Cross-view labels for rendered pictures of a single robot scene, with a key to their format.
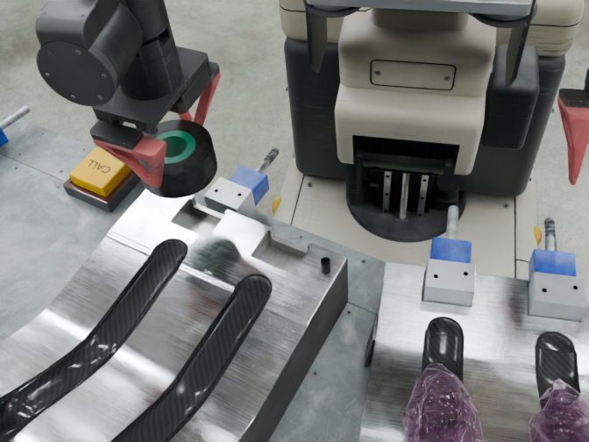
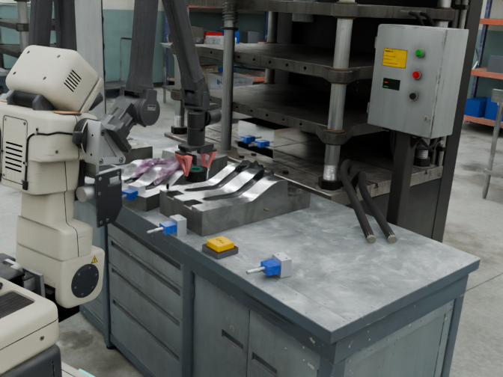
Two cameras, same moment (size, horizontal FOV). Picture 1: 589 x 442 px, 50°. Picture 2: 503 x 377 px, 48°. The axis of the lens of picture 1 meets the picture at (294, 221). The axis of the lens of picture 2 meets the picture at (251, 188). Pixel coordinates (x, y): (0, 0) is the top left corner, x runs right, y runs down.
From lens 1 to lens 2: 2.23 m
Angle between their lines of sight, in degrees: 109
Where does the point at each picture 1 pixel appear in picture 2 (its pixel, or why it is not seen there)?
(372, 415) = (179, 174)
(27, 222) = (257, 250)
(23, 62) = not seen: outside the picture
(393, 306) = (154, 192)
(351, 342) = not seen: hidden behind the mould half
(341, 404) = not seen: hidden behind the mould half
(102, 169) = (219, 239)
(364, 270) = (148, 215)
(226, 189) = (177, 218)
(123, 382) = (231, 187)
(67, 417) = (245, 178)
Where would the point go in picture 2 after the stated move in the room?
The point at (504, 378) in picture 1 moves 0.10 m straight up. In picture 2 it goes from (143, 181) to (142, 155)
